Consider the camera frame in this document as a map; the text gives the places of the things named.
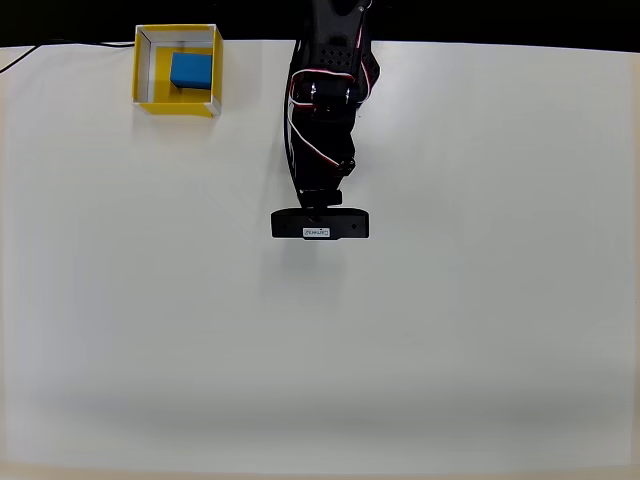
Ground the red white servo wire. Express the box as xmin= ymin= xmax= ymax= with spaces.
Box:
xmin=288 ymin=0 xmax=375 ymax=170

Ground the yellow open box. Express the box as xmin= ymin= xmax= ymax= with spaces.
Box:
xmin=131 ymin=23 xmax=224 ymax=120

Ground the black webcam with white label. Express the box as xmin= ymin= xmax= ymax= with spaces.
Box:
xmin=270 ymin=207 xmax=372 ymax=241

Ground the blue block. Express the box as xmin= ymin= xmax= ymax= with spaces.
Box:
xmin=169 ymin=52 xmax=214 ymax=92

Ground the thin black cable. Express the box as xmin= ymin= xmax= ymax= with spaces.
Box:
xmin=0 ymin=38 xmax=136 ymax=74

